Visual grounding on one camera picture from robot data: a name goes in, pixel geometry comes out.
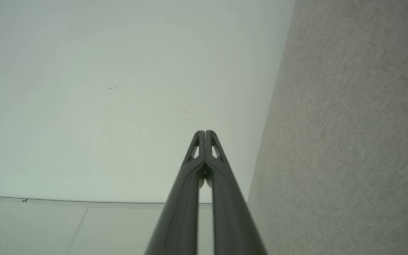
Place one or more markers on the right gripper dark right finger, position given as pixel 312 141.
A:
pixel 232 219

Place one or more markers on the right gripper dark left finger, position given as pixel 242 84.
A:
pixel 179 212

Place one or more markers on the grey fabric sofa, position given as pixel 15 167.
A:
pixel 349 141

